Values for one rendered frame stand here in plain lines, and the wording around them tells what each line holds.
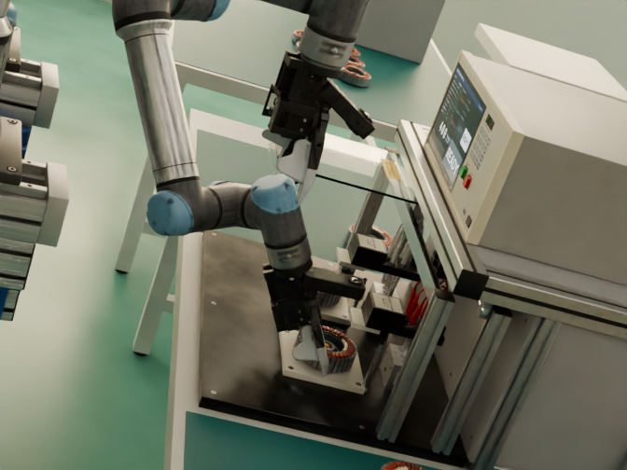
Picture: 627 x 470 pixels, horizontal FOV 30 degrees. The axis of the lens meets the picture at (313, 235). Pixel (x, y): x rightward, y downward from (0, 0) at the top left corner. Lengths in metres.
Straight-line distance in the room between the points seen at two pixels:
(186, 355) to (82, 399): 1.18
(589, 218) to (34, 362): 1.81
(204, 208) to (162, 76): 0.23
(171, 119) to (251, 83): 1.65
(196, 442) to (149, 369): 1.57
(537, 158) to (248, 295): 0.67
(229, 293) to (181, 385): 0.33
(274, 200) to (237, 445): 0.40
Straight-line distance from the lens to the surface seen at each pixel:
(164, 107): 1.94
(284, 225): 1.95
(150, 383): 3.35
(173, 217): 1.90
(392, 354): 2.14
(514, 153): 1.88
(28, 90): 2.37
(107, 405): 3.22
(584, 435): 2.06
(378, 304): 2.07
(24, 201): 1.91
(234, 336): 2.12
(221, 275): 2.31
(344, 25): 1.68
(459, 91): 2.20
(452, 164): 2.11
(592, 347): 1.97
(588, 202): 1.96
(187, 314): 2.18
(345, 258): 2.29
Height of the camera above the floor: 1.80
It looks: 23 degrees down
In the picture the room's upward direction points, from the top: 20 degrees clockwise
